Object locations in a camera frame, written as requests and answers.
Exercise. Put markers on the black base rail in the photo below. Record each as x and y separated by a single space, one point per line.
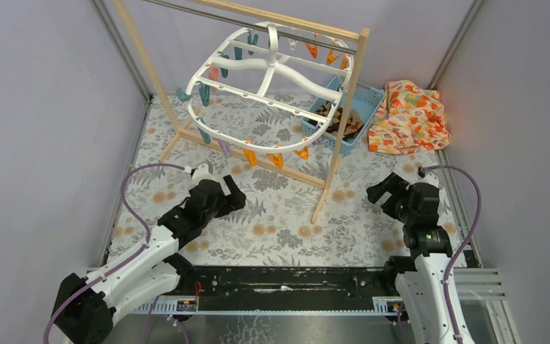
334 290

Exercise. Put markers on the floral patterned table mat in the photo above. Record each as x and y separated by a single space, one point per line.
285 221

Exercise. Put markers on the white round clip hanger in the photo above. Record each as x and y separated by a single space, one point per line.
248 49

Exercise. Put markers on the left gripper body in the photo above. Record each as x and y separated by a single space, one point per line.
225 196

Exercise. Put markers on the wooden drying rack frame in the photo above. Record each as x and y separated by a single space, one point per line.
302 27

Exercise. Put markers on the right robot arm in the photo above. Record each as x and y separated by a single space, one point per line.
424 278

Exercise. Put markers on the floral orange cloth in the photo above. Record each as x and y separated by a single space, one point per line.
409 120

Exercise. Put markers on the brown yellow argyle sock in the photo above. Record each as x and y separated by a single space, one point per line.
353 125

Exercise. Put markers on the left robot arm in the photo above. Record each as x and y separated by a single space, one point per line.
87 308

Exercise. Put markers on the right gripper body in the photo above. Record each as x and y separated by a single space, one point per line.
396 206

